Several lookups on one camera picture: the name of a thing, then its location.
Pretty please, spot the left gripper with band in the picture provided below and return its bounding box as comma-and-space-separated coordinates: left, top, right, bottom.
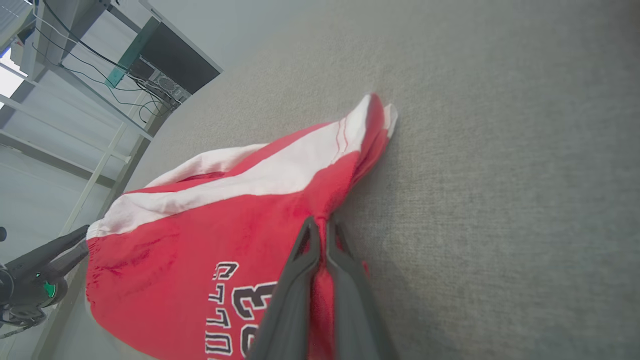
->
0, 224, 91, 323

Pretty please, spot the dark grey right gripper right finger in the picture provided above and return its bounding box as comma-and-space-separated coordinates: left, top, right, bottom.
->
325, 217, 402, 360

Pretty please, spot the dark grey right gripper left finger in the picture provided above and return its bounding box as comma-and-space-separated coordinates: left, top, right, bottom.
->
246, 215, 322, 360

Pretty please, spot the red and white jersey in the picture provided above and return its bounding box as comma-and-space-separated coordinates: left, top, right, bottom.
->
84, 92, 399, 360

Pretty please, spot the grey fabric sofa cushion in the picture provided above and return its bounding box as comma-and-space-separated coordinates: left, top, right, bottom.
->
30, 0, 640, 360

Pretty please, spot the teal green strip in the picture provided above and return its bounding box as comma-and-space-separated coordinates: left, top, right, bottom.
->
106, 16, 162, 88

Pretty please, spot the black computer tower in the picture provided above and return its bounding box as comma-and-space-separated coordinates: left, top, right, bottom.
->
129, 20, 223, 104

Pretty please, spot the grey desk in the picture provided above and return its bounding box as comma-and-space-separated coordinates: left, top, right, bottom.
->
20, 0, 113, 81

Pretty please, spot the grey white metal rack frame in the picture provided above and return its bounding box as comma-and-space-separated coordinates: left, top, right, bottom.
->
0, 60, 157, 237

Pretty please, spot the thin black cable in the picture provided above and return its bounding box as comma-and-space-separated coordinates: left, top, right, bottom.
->
31, 42, 173, 123
42, 0, 168, 98

